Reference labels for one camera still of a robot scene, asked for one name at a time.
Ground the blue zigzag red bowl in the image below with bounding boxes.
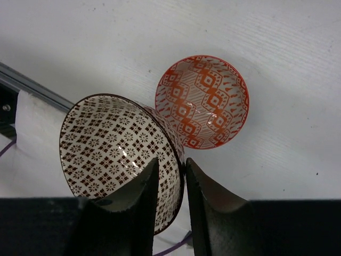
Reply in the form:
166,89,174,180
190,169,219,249
155,55,249,149

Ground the brown patterned bowl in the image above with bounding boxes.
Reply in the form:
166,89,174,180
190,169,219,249
59,93,185,234

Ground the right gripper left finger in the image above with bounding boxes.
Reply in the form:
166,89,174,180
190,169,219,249
65,158,159,255

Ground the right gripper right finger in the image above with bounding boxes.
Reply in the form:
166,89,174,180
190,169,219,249
186,158,266,255

